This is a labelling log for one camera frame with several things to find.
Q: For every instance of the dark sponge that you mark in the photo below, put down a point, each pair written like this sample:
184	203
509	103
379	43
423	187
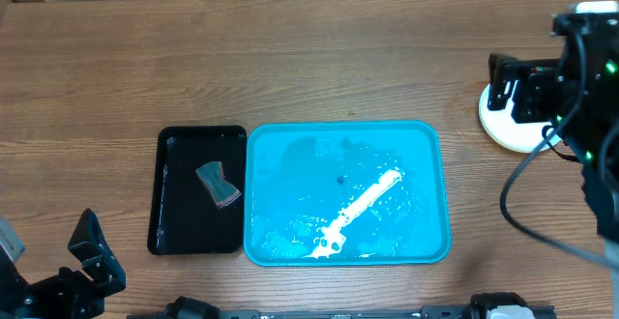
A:
212	177

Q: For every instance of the teal plastic tray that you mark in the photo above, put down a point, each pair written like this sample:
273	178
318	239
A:
345	194

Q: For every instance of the yellow-green plate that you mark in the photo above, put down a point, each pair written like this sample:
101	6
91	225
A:
517	137

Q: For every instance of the light blue plate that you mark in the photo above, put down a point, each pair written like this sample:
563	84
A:
483	109

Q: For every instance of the black plastic tray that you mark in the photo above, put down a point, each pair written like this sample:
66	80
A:
184	218

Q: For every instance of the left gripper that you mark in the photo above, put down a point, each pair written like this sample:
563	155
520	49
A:
92	246

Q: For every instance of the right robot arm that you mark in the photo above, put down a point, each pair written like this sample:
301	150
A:
589	31

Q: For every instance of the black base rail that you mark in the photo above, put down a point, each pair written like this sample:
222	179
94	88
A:
499	305

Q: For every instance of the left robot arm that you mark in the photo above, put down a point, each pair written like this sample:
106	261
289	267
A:
11	250

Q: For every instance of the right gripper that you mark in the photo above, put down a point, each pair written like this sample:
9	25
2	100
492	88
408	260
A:
526	73

